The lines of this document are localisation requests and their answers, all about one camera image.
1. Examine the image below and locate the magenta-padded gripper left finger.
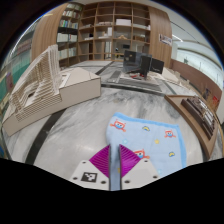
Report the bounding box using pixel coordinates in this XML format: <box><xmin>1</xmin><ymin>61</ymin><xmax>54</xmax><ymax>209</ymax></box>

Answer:
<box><xmin>71</xmin><ymin>144</ymin><xmax>112</xmax><ymax>191</ymax></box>

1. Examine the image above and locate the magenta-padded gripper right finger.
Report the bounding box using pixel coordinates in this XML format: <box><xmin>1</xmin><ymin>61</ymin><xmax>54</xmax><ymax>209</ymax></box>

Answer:
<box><xmin>119</xmin><ymin>143</ymin><xmax>161</xmax><ymax>191</ymax></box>

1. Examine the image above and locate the light blue printed towel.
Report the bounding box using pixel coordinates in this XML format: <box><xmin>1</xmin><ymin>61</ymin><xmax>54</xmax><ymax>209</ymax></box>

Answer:
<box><xmin>105</xmin><ymin>112</ymin><xmax>188</xmax><ymax>192</ymax></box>

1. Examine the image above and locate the white layered architectural model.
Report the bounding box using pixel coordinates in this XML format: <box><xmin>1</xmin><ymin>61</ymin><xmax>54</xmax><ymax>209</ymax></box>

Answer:
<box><xmin>1</xmin><ymin>44</ymin><xmax>102</xmax><ymax>137</ymax></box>

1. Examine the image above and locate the brown model on wooden board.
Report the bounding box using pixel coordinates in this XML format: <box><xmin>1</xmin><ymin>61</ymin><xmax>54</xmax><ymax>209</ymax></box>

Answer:
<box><xmin>164</xmin><ymin>94</ymin><xmax>220</xmax><ymax>160</ymax></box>

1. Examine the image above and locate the black panel model, grey base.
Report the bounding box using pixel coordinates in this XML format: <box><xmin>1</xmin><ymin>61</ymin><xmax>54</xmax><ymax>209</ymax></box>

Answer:
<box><xmin>106</xmin><ymin>49</ymin><xmax>166</xmax><ymax>93</ymax></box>

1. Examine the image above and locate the small white architectural model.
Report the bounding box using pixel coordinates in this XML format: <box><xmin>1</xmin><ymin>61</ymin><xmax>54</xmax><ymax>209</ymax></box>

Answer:
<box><xmin>161</xmin><ymin>66</ymin><xmax>183</xmax><ymax>85</ymax></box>

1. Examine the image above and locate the dark cabinet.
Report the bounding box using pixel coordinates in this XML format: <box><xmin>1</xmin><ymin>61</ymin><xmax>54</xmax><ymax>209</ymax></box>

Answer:
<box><xmin>203</xmin><ymin>88</ymin><xmax>211</xmax><ymax>101</ymax></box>

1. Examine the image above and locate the red cabinet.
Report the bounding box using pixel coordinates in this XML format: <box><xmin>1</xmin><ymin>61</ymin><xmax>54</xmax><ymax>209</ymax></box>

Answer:
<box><xmin>211</xmin><ymin>95</ymin><xmax>221</xmax><ymax>109</ymax></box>

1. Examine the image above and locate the bookshelf with green books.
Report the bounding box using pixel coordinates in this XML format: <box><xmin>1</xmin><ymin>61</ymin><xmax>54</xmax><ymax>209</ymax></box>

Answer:
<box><xmin>0</xmin><ymin>19</ymin><xmax>38</xmax><ymax>111</ymax></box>

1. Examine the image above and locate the wooden shelf unit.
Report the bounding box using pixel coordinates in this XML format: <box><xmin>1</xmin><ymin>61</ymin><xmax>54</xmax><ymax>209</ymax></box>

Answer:
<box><xmin>31</xmin><ymin>1</ymin><xmax>173</xmax><ymax>69</ymax></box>

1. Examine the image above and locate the white wall sign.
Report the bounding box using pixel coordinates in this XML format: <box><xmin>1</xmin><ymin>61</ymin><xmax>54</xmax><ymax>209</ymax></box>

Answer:
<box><xmin>158</xmin><ymin>33</ymin><xmax>174</xmax><ymax>47</ymax></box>

